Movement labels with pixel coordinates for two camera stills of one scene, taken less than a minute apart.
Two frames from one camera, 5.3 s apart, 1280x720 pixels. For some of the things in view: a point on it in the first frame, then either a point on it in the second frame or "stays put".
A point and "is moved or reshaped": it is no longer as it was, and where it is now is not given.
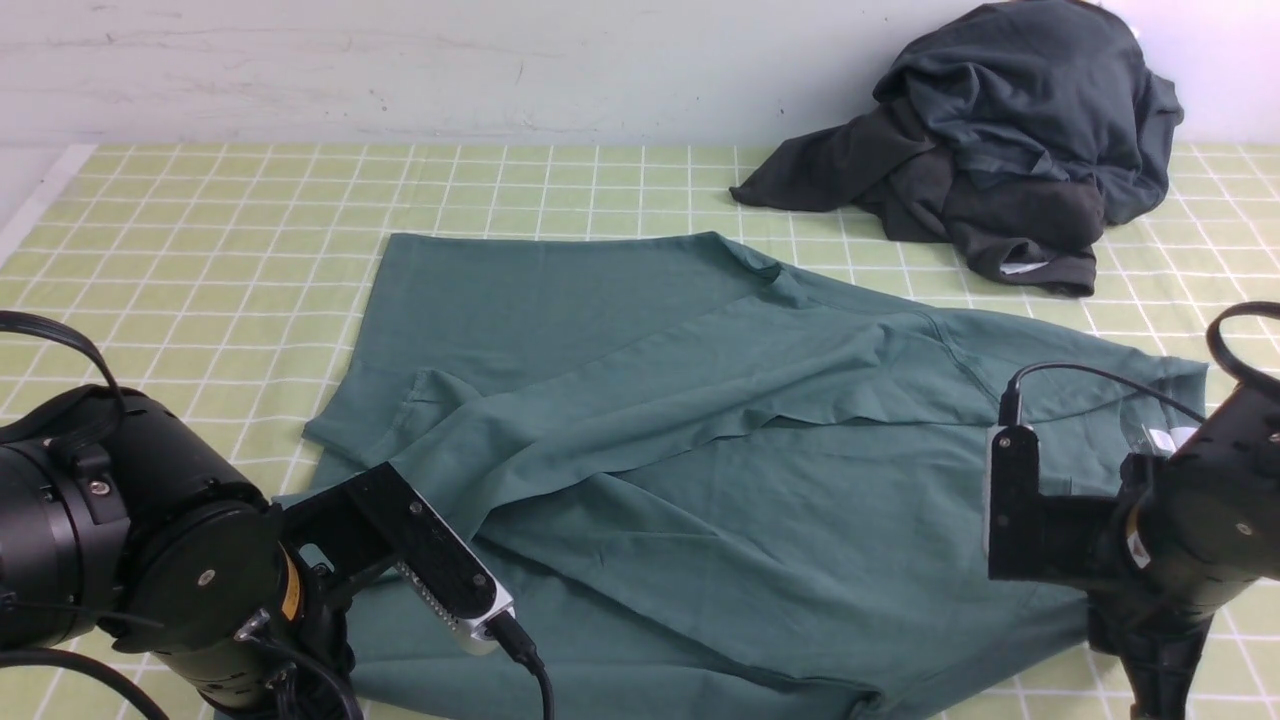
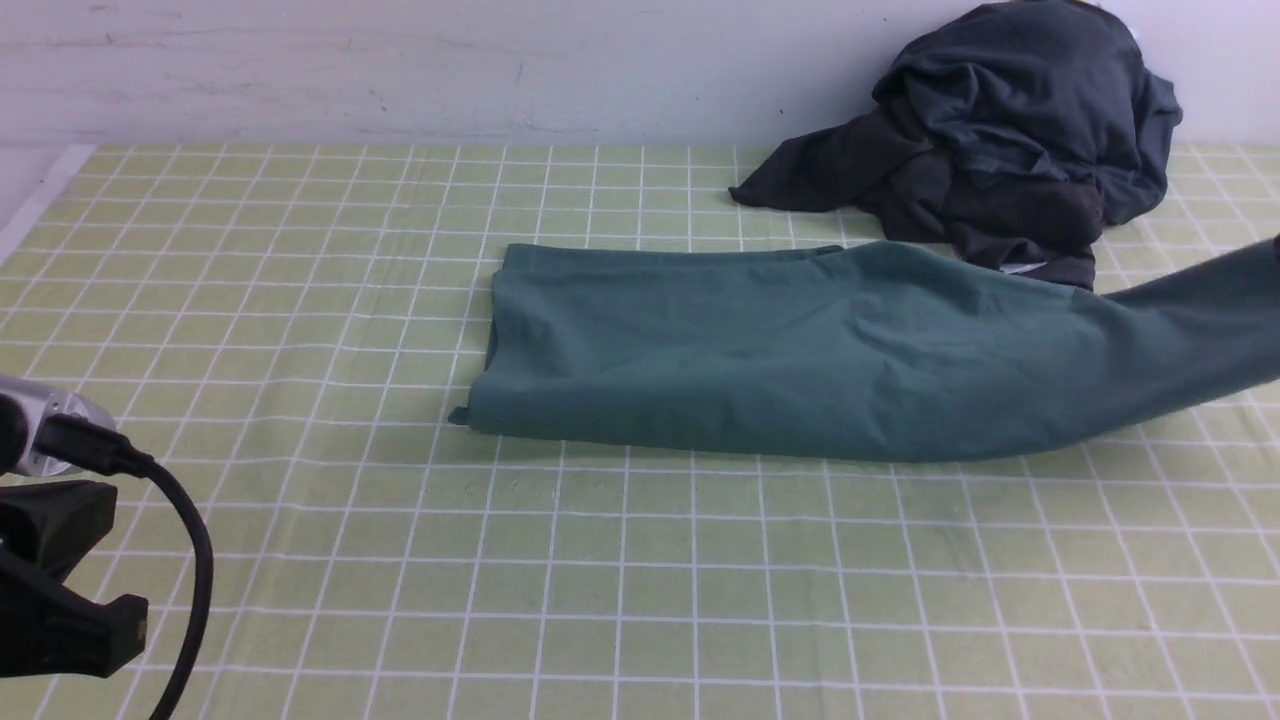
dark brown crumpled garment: (884, 166) stays put
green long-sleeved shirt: (695, 482) is moved or reshaped
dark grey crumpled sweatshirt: (1048, 86) stays put
